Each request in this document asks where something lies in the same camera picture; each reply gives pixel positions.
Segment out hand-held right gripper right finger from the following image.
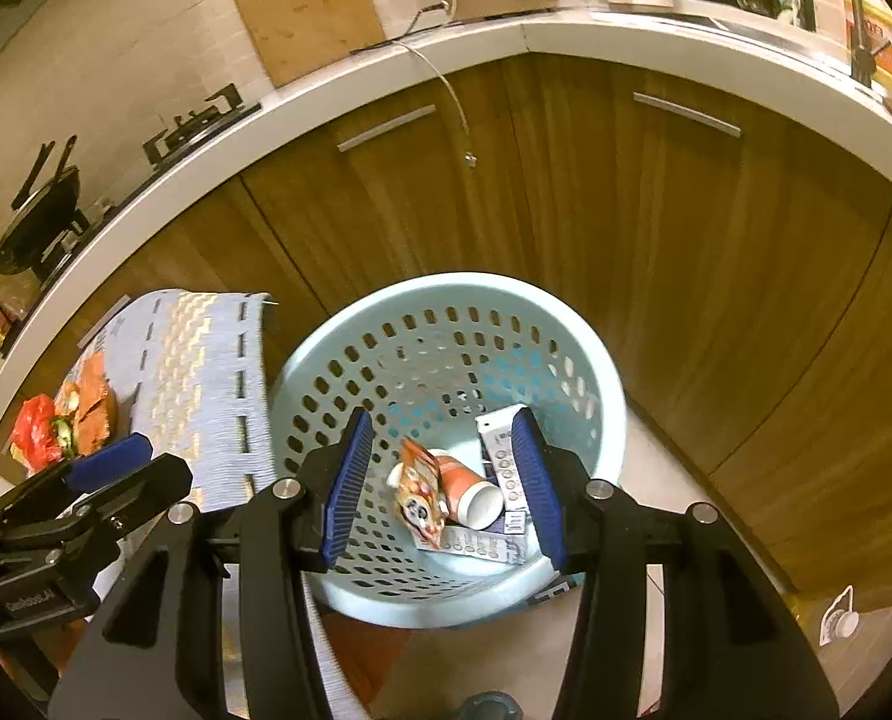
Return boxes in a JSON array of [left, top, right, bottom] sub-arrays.
[[509, 405, 840, 720]]

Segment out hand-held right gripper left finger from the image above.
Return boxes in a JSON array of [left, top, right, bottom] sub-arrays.
[[48, 406, 376, 720]]

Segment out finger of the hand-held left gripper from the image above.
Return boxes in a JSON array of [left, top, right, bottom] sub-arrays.
[[0, 431, 154, 533], [56, 454, 194, 552]]

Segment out orange wrapper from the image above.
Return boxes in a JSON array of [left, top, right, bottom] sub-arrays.
[[56, 352, 121, 457]]

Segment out orange snack packet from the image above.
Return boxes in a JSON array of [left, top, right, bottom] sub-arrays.
[[395, 439, 448, 550]]

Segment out orange and white paper cup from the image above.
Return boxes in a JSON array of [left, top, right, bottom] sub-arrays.
[[386, 448, 503, 530]]

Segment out red plastic bag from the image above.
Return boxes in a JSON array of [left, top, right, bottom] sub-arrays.
[[11, 395, 64, 467]]

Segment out light blue perforated plastic basket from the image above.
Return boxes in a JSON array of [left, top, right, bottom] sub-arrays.
[[269, 272, 627, 629]]

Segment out teal cardboard box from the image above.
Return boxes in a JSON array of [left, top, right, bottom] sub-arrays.
[[534, 574, 589, 606]]

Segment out grey patterned tablecloth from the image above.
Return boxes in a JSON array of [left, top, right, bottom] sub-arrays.
[[59, 289, 376, 720]]

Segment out black wok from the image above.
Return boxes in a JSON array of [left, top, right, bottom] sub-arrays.
[[0, 165, 85, 276]]

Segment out black spatula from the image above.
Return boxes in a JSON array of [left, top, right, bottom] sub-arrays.
[[12, 136, 78, 211]]

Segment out white plastic cap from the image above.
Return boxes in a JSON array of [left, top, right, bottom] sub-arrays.
[[819, 585, 863, 650]]

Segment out black gas stove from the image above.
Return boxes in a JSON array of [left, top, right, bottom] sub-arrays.
[[0, 82, 263, 316]]

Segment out wooden cutting board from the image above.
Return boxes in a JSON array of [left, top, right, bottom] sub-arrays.
[[221, 0, 388, 89]]

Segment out steel sink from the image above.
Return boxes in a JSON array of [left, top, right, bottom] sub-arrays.
[[671, 0, 855, 67]]

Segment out glass jars on sill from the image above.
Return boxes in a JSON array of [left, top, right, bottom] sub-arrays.
[[734, 0, 807, 23]]

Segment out metal faucet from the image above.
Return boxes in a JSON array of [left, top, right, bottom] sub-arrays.
[[842, 0, 880, 87]]

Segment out yellow and red packet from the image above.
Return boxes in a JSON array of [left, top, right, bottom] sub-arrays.
[[846, 0, 892, 85]]

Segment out metal cabinet handle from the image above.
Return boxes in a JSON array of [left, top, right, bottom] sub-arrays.
[[337, 105, 438, 153], [633, 92, 741, 138], [78, 295, 133, 350]]

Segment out white power cable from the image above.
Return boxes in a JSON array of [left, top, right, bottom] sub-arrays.
[[397, 0, 480, 166]]

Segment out black power cable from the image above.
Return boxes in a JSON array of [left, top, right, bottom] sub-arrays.
[[352, 4, 448, 55]]

